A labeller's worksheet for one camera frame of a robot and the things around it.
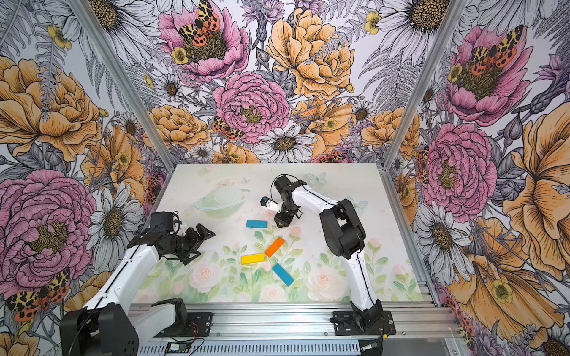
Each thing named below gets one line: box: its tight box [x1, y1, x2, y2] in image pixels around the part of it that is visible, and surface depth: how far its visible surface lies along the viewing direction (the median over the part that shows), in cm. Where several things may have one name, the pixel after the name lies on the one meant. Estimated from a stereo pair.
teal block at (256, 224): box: [245, 219, 268, 229], surface depth 101 cm
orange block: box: [264, 237, 286, 258], surface depth 93 cm
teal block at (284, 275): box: [271, 263, 295, 287], surface depth 87 cm
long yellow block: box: [241, 252, 265, 265], surface depth 91 cm
